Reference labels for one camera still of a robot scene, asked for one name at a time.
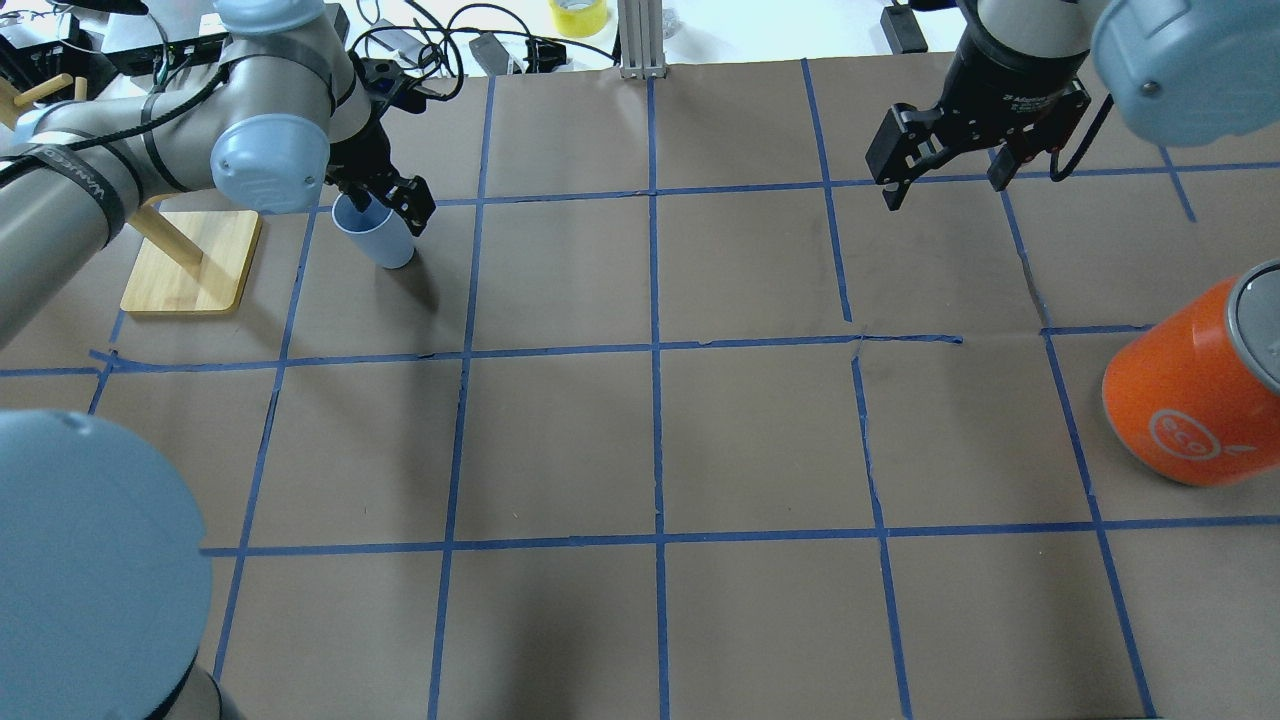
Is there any white paper cup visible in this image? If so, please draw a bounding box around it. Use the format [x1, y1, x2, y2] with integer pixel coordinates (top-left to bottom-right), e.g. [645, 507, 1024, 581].
[330, 193, 416, 269]

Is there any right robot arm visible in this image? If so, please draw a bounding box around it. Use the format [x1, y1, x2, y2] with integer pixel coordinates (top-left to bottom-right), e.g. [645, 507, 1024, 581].
[865, 1, 1279, 210]

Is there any aluminium frame post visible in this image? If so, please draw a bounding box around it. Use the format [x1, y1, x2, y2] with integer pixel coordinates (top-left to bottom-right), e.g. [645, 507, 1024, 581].
[617, 0, 668, 79]

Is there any wooden cup rack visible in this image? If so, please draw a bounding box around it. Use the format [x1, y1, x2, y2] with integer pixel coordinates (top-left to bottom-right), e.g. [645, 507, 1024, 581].
[3, 69, 268, 341]

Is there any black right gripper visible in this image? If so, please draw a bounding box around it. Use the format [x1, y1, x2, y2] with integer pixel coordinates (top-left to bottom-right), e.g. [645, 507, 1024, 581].
[865, 29, 1091, 211]

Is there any black power adapter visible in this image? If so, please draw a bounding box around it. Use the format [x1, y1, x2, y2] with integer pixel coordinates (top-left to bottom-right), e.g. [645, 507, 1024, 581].
[468, 32, 518, 76]

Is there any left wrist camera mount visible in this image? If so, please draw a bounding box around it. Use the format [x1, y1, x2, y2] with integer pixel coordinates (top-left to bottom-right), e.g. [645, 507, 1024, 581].
[349, 54, 465, 115]

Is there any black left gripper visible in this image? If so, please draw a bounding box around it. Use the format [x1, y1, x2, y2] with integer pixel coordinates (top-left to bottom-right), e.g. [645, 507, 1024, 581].
[325, 111, 436, 238]

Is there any yellow tape roll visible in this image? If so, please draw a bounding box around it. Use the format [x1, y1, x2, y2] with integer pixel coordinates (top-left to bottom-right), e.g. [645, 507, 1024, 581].
[547, 0, 609, 38]

